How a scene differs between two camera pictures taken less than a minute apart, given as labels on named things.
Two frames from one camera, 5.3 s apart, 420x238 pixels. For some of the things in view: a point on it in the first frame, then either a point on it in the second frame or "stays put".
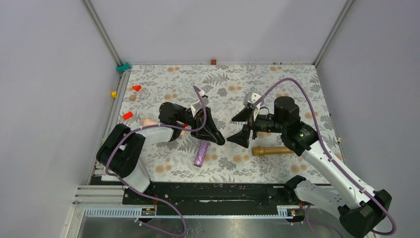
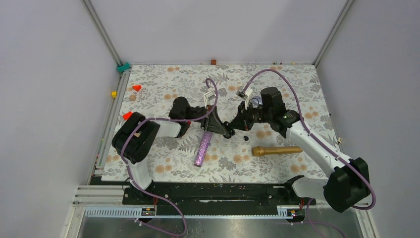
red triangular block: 136,88 stays put
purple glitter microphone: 202,150 stays put
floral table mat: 221,90 stays put
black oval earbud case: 219,137 → 229,132
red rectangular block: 127,115 stays put
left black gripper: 204,133 → 212,123
